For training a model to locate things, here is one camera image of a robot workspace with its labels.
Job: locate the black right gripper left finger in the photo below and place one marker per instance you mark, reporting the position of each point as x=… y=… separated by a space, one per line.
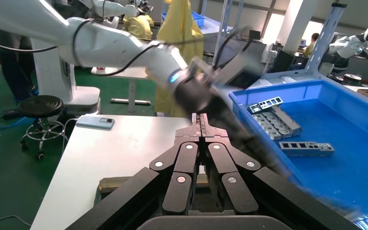
x=184 y=165

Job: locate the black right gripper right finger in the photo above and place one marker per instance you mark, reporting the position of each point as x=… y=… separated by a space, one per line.
x=225 y=165

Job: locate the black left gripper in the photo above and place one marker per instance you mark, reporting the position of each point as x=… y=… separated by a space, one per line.
x=196 y=93

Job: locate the white idle robot arm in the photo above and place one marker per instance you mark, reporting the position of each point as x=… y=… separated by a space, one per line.
x=114 y=8

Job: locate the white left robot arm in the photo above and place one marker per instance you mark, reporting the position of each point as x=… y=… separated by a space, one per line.
x=107 y=47

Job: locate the black monitor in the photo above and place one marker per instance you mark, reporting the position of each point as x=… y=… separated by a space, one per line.
x=282 y=62

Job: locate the light blue smartphone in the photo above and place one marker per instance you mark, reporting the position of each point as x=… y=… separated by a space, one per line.
x=95 y=122

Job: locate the large blue plastic bin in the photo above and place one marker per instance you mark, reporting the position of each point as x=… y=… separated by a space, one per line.
x=346 y=127

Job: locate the black round disc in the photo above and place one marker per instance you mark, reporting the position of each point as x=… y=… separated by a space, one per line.
x=353 y=78
x=334 y=77

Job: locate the person in yellow coat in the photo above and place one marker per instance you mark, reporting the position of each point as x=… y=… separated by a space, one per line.
x=311 y=46
x=139 y=27

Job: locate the yellow hanging coat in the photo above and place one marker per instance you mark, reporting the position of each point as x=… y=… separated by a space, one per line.
x=180 y=28

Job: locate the small blue storage crate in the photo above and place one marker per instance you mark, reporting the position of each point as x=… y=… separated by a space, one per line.
x=198 y=19

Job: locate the white humanoid robot black visor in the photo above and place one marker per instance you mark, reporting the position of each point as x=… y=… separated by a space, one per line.
x=349 y=46

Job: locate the black stool chrome base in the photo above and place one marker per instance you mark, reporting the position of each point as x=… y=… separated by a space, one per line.
x=41 y=106

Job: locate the white robot body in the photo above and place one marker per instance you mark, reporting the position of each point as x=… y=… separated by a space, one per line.
x=54 y=79

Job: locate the black power brick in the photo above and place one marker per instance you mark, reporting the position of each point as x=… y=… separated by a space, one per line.
x=11 y=113

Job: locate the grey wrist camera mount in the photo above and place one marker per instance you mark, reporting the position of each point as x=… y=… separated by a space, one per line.
x=234 y=68

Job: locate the white pedestal table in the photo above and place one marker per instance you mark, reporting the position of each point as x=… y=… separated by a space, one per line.
x=130 y=74

